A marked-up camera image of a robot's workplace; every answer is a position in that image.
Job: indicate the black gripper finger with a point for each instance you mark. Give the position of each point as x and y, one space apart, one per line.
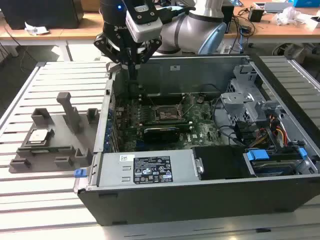
150 51
107 48

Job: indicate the silver CPU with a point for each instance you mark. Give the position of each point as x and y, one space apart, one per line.
38 136

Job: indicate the CPU socket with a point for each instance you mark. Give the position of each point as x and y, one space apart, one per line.
166 115

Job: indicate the wooden desk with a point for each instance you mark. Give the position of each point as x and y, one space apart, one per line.
82 30

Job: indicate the large black box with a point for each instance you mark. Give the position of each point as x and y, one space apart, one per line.
45 12

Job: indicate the round coin battery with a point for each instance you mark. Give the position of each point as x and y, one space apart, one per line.
199 100

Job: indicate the black RAM slot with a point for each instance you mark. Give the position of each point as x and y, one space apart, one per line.
183 125
162 122
184 130

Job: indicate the crumpled white paper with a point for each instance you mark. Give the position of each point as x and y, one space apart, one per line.
35 28

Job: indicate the green motherboard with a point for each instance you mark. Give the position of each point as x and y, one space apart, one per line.
202 117

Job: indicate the tall black box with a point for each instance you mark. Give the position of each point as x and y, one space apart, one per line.
228 20

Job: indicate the black graphics card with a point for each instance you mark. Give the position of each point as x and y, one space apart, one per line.
162 138

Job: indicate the silver drive cage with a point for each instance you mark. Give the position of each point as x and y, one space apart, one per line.
240 100

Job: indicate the grey parts rack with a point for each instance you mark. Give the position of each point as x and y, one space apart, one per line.
60 141

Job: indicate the small black box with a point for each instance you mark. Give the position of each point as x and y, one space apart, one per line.
255 15

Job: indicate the silver power supply unit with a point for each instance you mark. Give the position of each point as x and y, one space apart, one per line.
112 170

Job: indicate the blue case latch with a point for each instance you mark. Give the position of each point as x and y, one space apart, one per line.
80 173

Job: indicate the grey flat device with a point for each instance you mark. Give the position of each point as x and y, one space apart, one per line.
277 7

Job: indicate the clear plastic bag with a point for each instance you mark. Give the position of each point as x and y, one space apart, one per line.
287 16

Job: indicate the hard disk in blue carrier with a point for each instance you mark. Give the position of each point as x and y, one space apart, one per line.
257 155

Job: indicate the black open PC case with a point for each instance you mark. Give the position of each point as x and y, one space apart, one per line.
200 205

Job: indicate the white box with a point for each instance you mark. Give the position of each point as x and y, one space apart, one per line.
310 22

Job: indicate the blue box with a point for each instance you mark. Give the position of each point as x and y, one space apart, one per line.
306 3

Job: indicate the blue plastic clip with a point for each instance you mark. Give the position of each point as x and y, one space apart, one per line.
302 152

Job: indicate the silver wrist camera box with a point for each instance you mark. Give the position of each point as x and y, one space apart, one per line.
147 31

